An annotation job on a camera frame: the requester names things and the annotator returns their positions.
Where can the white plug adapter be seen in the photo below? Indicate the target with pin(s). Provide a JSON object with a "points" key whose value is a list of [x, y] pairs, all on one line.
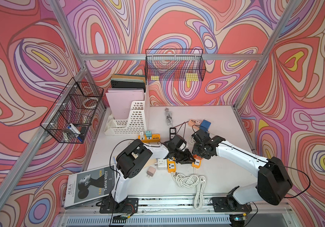
{"points": [[142, 136]]}

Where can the pink small plug adapter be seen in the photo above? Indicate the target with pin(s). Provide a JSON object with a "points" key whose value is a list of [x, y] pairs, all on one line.
{"points": [[151, 171]]}

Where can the dark books stack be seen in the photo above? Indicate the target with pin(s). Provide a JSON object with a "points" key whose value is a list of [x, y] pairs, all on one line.
{"points": [[125, 81]]}

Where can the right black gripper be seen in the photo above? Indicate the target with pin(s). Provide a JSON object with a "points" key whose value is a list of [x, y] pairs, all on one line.
{"points": [[195, 151]]}

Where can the black wire basket left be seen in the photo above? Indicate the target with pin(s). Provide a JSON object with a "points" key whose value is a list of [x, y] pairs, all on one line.
{"points": [[72, 113]]}

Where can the orange power strip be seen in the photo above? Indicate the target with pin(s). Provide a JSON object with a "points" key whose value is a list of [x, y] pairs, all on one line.
{"points": [[197, 163]]}

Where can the white plastic file organizer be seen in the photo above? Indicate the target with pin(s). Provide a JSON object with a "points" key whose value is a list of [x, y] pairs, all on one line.
{"points": [[135, 123]]}

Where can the black wire basket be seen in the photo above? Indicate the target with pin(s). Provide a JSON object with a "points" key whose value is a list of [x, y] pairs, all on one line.
{"points": [[168, 64], [72, 113]]}

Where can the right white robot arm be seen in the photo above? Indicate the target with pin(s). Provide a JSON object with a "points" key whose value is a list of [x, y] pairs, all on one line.
{"points": [[273, 182]]}

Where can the black wire basket back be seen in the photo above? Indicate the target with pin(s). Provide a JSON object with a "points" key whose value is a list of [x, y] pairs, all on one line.
{"points": [[168, 64]]}

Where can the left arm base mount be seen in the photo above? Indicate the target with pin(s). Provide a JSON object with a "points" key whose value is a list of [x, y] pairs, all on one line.
{"points": [[127, 206]]}

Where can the teal plug adapter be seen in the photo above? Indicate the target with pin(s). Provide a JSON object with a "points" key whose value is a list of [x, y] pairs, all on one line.
{"points": [[148, 135]]}

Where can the pink folder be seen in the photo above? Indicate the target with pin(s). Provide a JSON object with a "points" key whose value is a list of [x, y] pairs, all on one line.
{"points": [[120, 101]]}

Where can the yellow power strip with adapters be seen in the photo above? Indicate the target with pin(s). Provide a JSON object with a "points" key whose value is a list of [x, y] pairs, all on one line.
{"points": [[155, 138]]}

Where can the white cube socket adapter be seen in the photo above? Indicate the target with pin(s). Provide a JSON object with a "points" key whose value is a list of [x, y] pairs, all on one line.
{"points": [[162, 164]]}

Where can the black power strip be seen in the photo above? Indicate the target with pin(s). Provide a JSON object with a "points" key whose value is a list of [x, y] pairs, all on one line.
{"points": [[172, 132]]}

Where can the black white magazine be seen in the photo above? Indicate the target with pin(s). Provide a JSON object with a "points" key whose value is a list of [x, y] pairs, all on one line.
{"points": [[89, 186]]}

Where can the pink power strip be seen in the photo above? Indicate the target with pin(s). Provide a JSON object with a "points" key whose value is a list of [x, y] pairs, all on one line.
{"points": [[194, 124]]}

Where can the blue cube socket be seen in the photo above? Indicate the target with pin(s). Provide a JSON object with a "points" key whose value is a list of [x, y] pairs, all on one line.
{"points": [[205, 125]]}

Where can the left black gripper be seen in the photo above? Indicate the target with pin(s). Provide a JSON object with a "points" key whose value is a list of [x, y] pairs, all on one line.
{"points": [[186, 158]]}

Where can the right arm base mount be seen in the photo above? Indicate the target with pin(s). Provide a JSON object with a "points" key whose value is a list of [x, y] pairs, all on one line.
{"points": [[225, 204]]}

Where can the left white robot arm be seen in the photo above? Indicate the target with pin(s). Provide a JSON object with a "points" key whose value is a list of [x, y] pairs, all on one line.
{"points": [[131, 160]]}

